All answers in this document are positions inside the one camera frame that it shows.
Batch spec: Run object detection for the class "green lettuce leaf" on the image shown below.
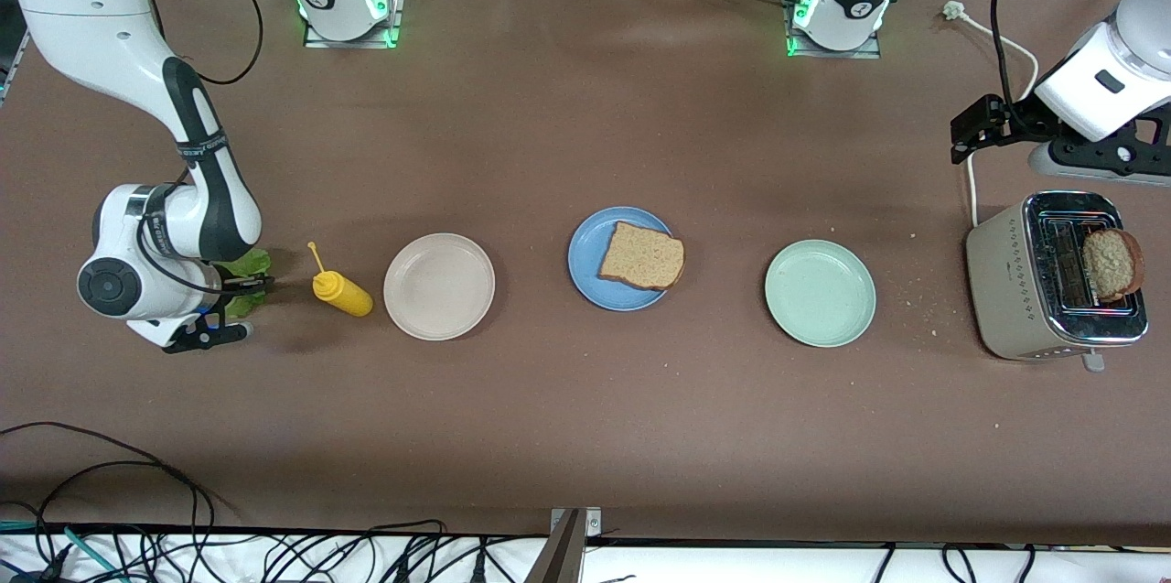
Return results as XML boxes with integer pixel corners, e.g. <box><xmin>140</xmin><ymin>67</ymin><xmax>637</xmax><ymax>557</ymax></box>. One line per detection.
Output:
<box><xmin>215</xmin><ymin>249</ymin><xmax>275</xmax><ymax>320</ymax></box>

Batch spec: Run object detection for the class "yellow squeeze bottle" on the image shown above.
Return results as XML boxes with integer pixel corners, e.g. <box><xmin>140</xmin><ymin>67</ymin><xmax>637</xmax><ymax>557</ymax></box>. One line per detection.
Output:
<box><xmin>306</xmin><ymin>241</ymin><xmax>374</xmax><ymax>318</ymax></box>

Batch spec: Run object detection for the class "brown bread slice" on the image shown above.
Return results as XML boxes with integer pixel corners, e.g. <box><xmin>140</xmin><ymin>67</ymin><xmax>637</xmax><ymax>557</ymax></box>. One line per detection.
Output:
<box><xmin>1082</xmin><ymin>228</ymin><xmax>1146</xmax><ymax>304</ymax></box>
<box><xmin>598</xmin><ymin>221</ymin><xmax>686</xmax><ymax>292</ymax></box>

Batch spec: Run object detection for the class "cream plate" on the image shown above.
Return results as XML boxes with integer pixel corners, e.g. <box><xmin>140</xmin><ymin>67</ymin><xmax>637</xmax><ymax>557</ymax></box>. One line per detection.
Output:
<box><xmin>382</xmin><ymin>232</ymin><xmax>497</xmax><ymax>342</ymax></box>

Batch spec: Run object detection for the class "pale green plate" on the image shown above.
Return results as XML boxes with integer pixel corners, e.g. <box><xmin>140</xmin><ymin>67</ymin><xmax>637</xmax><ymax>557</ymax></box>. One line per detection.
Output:
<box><xmin>764</xmin><ymin>239</ymin><xmax>877</xmax><ymax>349</ymax></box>

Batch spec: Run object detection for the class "blue plate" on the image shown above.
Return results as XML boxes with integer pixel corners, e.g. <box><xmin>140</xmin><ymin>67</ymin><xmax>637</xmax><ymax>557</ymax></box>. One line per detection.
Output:
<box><xmin>567</xmin><ymin>206</ymin><xmax>680</xmax><ymax>312</ymax></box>

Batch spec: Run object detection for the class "beige chrome toaster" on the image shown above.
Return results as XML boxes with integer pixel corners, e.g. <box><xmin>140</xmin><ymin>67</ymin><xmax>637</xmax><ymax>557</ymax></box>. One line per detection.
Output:
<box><xmin>965</xmin><ymin>189</ymin><xmax>1150</xmax><ymax>373</ymax></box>

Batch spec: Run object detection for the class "white toaster power cord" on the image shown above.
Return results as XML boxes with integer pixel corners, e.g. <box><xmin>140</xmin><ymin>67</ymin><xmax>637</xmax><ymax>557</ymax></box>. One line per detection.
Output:
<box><xmin>942</xmin><ymin>1</ymin><xmax>1041</xmax><ymax>227</ymax></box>

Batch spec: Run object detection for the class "black looping cable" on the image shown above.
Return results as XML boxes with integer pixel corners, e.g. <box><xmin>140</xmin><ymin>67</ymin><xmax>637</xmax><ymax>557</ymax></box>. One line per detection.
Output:
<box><xmin>0</xmin><ymin>421</ymin><xmax>216</xmax><ymax>534</ymax></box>

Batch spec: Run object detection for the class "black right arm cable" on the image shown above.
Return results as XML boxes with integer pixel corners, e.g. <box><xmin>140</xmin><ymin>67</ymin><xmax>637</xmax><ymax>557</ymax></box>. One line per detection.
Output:
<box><xmin>137</xmin><ymin>0</ymin><xmax>264</xmax><ymax>300</ymax></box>

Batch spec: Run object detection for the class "teal cable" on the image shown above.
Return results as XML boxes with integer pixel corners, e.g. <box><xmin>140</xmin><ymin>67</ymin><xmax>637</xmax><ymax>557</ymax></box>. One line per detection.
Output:
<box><xmin>0</xmin><ymin>519</ymin><xmax>120</xmax><ymax>583</ymax></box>

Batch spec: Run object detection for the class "aluminium camera post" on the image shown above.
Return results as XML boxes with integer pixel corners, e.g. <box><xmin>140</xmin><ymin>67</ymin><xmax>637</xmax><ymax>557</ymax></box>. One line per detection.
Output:
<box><xmin>526</xmin><ymin>507</ymin><xmax>603</xmax><ymax>583</ymax></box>

